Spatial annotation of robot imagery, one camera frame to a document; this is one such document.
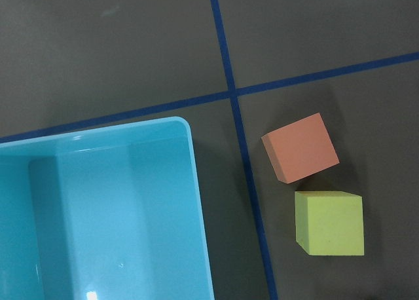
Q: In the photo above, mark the orange foam block left side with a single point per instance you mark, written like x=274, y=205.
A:
x=300, y=149

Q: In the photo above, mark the blue plastic bin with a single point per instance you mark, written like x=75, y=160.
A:
x=106, y=213

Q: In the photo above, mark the yellow foam block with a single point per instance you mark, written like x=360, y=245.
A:
x=329, y=223

